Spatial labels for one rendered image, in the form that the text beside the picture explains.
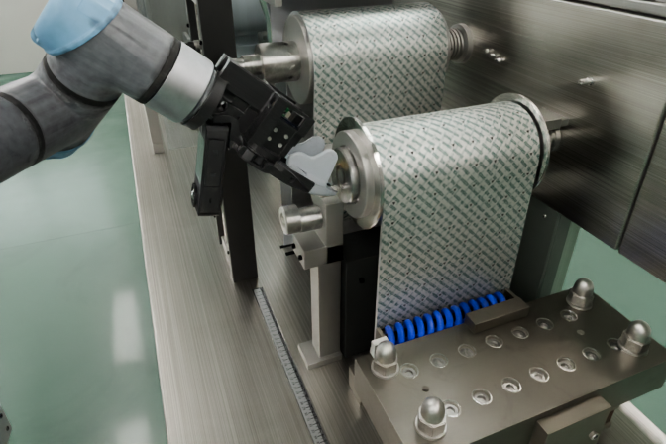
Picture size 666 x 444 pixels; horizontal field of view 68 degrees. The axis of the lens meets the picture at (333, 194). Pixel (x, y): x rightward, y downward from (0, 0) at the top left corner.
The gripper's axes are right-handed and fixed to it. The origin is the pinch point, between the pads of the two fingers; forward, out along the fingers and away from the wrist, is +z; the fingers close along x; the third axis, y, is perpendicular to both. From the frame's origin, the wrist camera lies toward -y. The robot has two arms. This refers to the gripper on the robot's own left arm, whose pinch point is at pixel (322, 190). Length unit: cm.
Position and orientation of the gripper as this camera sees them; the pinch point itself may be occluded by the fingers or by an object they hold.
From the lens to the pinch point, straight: 64.2
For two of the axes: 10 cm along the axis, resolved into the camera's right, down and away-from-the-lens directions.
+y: 6.0, -7.8, -1.7
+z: 7.1, 4.2, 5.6
